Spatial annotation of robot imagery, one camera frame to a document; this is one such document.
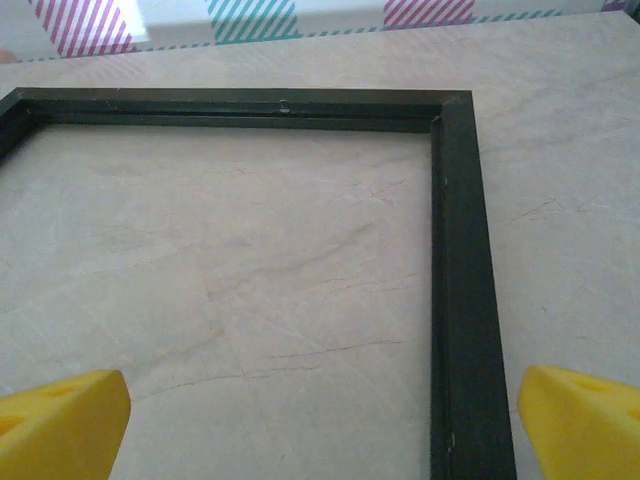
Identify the black picture frame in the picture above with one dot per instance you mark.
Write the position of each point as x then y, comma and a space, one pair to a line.
465, 300

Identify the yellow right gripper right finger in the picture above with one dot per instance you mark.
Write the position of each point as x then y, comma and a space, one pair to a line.
585, 430

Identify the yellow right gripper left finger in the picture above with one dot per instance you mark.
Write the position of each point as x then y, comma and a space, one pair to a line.
60, 430

